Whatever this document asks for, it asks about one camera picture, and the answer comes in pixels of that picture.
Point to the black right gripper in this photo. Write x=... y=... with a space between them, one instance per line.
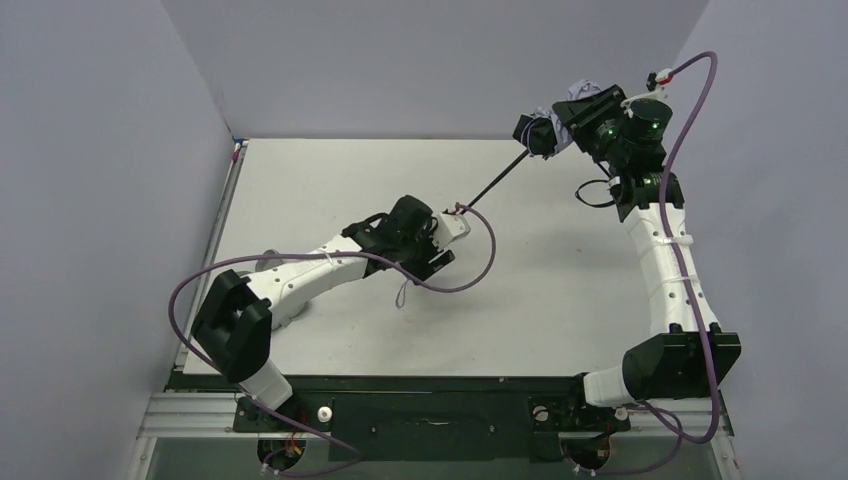
x=589 y=112

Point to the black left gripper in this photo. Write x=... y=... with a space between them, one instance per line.
x=432 y=258

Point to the black and lilac folding umbrella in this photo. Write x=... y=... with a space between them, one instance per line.
x=542 y=133

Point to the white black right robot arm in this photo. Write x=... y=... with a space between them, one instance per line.
x=688 y=353

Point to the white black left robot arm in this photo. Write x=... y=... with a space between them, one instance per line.
x=237 y=317

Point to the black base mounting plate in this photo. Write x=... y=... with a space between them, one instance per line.
x=538 y=427

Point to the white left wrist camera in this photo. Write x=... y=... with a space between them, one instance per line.
x=450 y=228

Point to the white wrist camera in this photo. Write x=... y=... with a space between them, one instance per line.
x=450 y=228
x=659 y=79

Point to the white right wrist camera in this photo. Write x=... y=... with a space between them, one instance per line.
x=659 y=79

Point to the aluminium front frame rail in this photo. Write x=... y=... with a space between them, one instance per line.
x=218 y=415

